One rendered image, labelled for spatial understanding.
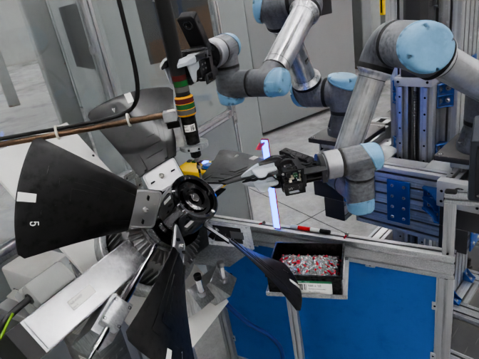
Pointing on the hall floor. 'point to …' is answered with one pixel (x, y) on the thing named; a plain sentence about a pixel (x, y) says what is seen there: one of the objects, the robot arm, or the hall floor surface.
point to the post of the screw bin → (296, 331)
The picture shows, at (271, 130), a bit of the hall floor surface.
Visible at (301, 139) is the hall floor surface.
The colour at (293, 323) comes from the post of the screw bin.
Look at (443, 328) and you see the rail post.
